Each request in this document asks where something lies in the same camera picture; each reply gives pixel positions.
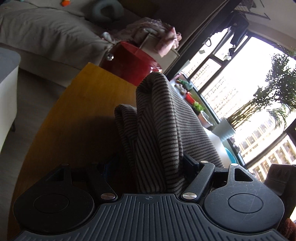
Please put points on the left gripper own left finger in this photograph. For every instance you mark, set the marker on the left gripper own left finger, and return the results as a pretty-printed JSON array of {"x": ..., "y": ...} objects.
[{"x": 105, "y": 191}]

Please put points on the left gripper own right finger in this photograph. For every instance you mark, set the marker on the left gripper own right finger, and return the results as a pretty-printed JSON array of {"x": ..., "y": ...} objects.
[{"x": 201, "y": 174}]

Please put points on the striped grey knit garment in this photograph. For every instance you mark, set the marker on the striped grey knit garment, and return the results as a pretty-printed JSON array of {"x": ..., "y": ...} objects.
[{"x": 157, "y": 133}]

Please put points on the pink clothes pile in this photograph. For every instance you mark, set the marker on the pink clothes pile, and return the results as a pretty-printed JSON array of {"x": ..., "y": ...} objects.
[{"x": 155, "y": 27}]

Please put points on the right hand dark glove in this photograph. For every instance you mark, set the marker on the right hand dark glove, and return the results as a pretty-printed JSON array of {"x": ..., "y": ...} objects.
[{"x": 287, "y": 228}]

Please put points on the teal plastic basin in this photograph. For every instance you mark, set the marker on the teal plastic basin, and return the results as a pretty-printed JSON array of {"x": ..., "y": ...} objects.
[{"x": 231, "y": 157}]

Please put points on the white ribbed plant pot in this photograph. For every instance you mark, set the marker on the white ribbed plant pot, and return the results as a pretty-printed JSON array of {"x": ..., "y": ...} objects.
[{"x": 223, "y": 130}]

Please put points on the tall green potted plant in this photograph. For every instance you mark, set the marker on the tall green potted plant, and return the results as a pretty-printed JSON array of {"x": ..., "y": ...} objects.
[{"x": 277, "y": 97}]

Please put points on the beige laundry box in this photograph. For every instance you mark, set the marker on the beige laundry box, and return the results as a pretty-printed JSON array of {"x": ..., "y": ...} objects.
[{"x": 161, "y": 49}]

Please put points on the grey sofa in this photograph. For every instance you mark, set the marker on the grey sofa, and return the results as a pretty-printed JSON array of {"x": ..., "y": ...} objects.
[{"x": 55, "y": 42}]

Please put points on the grey neck pillow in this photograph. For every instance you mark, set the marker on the grey neck pillow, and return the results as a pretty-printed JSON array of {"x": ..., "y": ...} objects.
[{"x": 107, "y": 10}]

